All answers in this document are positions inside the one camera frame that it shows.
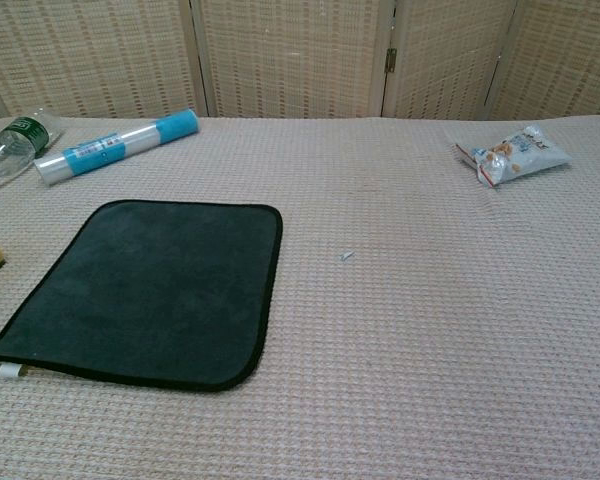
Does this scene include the dark green yellow cloth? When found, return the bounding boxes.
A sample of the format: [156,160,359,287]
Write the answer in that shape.
[0,199,285,393]

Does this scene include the pink woven tablecloth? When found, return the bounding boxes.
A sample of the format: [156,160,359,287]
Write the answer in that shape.
[0,115,600,480]

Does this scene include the blue clear plastic bag roll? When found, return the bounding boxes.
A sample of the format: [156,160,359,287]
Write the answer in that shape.
[33,109,201,187]

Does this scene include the white snack bag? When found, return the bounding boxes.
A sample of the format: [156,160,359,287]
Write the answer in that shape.
[454,123,574,190]

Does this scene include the green label clear water bottle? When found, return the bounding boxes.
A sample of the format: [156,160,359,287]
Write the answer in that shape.
[0,107,66,193]

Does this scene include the beige woven folding screen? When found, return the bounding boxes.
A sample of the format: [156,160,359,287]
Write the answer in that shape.
[0,0,600,122]

